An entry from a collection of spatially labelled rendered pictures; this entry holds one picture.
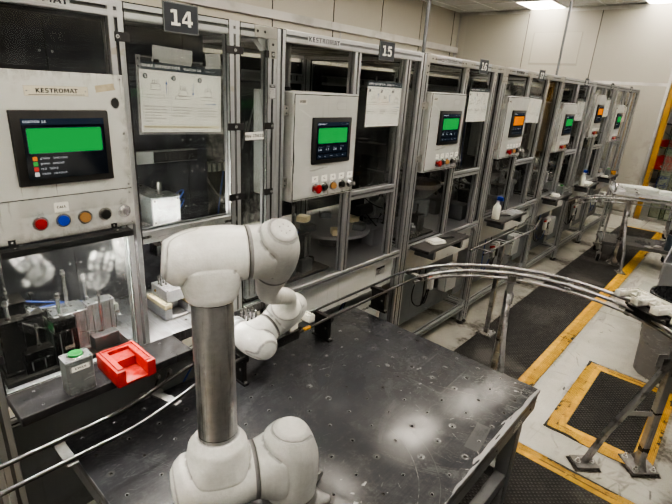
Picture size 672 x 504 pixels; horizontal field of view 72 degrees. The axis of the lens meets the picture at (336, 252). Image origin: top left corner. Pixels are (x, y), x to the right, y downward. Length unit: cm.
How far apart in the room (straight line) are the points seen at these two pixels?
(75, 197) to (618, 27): 880
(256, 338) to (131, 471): 55
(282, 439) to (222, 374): 27
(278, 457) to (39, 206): 96
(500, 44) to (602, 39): 174
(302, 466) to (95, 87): 121
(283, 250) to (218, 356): 30
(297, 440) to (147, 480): 53
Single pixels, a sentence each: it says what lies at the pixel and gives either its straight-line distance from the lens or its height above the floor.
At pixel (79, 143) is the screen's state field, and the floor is 164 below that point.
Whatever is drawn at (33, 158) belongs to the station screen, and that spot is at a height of 161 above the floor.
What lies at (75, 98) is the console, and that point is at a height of 176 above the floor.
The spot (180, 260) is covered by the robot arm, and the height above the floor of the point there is 146.
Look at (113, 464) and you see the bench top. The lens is 175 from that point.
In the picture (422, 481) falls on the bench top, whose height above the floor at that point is 68.
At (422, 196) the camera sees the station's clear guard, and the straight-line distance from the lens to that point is 300.
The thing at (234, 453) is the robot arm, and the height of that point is 95.
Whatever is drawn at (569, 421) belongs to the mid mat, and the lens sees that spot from 331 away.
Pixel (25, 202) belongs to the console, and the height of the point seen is 149.
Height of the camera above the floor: 184
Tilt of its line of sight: 20 degrees down
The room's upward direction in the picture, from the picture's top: 4 degrees clockwise
